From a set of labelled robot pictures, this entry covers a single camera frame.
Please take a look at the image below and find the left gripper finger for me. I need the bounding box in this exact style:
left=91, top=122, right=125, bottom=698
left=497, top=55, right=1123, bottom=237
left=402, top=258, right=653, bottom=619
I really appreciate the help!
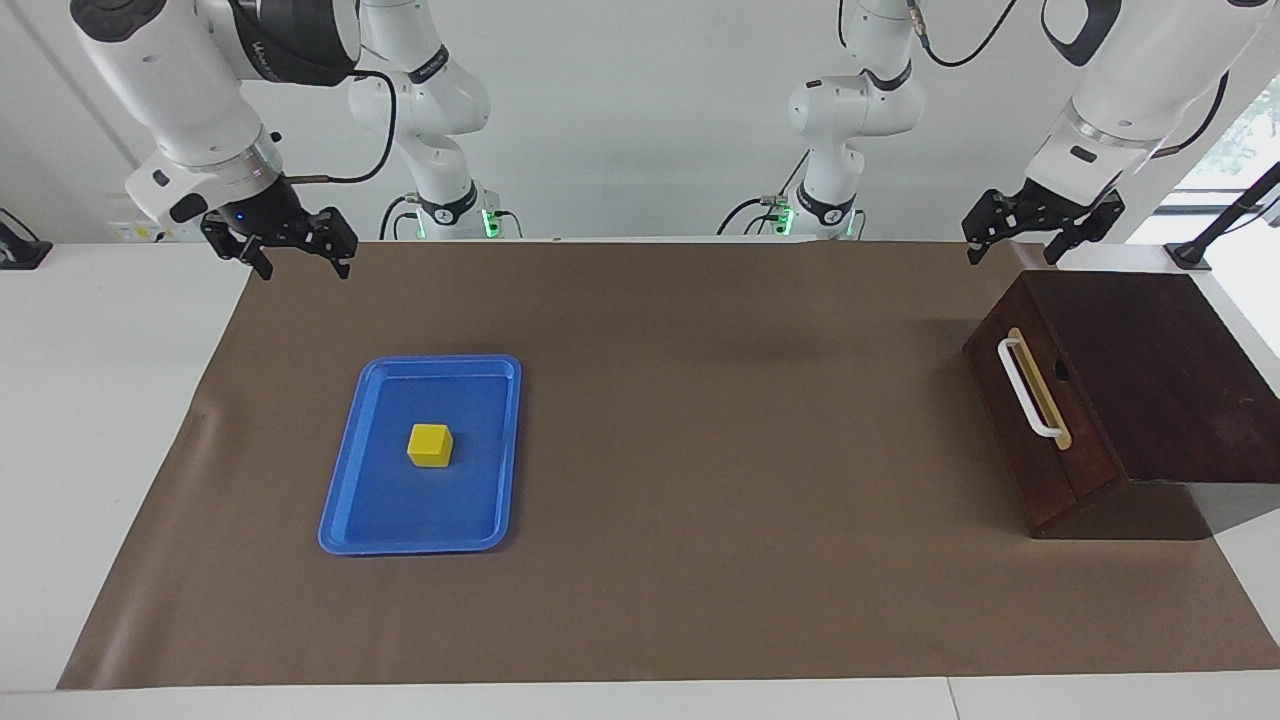
left=1043, top=192, right=1126, bottom=267
left=962, top=188, right=1031, bottom=266

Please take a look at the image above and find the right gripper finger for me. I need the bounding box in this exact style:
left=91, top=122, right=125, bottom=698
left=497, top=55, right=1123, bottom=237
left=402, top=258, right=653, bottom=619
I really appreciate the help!
left=201, top=213, right=274, bottom=281
left=305, top=208, right=359, bottom=280

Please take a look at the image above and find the wooden drawer with white handle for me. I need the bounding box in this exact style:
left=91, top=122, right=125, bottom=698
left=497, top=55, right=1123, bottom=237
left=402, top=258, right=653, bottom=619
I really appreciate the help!
left=963, top=272, right=1126, bottom=531

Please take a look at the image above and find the yellow block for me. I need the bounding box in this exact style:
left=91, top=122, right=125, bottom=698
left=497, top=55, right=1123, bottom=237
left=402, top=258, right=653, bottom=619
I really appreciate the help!
left=407, top=423, right=455, bottom=470

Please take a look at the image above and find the dark wooden cabinet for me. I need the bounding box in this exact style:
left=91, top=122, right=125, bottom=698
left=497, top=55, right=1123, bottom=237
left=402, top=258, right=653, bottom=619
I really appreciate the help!
left=963, top=270, right=1280, bottom=541

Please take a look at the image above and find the bright window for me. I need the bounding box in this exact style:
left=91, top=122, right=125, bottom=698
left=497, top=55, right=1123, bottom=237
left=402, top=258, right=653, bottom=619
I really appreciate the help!
left=1125, top=75, right=1280, bottom=246

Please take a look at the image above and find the black table clamp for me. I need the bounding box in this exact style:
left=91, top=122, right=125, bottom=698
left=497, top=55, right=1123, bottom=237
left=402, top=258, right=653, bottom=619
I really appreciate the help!
left=0, top=208, right=53, bottom=271

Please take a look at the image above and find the blue plastic tray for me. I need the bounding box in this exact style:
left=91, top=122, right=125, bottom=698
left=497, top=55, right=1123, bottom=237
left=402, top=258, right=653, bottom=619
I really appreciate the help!
left=318, top=354, right=523, bottom=557

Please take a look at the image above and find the brown table mat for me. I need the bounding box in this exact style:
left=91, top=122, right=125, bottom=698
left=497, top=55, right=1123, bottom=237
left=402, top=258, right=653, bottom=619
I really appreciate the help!
left=57, top=238, right=1280, bottom=691

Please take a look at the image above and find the black base cable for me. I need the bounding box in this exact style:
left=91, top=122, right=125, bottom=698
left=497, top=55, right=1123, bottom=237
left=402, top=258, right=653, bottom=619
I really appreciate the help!
left=717, top=195, right=791, bottom=238
left=378, top=193, right=421, bottom=241

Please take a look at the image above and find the white wall socket box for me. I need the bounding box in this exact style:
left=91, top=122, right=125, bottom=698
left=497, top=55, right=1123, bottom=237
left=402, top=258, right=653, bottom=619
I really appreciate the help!
left=108, top=218, right=206, bottom=243

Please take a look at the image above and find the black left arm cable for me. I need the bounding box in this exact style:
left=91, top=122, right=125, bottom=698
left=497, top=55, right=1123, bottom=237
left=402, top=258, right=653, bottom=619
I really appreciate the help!
left=905, top=0, right=1231, bottom=161

